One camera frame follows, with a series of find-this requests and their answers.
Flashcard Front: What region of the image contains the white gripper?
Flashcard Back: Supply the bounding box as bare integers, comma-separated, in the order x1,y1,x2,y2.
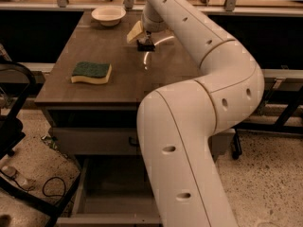
127,2,167,44

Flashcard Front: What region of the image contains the black chair frame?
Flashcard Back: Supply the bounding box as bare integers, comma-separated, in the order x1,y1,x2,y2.
0,59,80,227

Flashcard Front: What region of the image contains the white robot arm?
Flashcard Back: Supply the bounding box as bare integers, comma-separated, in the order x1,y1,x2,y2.
137,0,264,227

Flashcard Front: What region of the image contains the black metal stand leg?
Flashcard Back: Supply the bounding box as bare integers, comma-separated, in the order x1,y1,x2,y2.
231,85,303,161

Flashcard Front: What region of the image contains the black floor cable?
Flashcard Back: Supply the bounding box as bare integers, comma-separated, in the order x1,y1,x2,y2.
41,176,68,199

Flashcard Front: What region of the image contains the dark rxbar chocolate wrapper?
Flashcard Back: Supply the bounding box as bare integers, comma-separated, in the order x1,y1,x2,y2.
136,38,155,52

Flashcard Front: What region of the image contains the open grey middle drawer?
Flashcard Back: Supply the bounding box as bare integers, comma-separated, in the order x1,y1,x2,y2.
57,155,162,227

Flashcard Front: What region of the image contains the grey wooden drawer cabinet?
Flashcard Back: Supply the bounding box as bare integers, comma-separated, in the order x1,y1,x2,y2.
34,10,236,163

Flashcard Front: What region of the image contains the green yellow sponge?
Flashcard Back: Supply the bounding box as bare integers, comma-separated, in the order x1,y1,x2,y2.
71,61,112,85

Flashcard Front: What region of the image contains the closed grey top drawer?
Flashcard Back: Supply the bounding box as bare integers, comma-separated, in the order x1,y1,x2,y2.
50,126,236,163

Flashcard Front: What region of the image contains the white bowl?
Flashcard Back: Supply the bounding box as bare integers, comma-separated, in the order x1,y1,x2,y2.
91,6,126,26

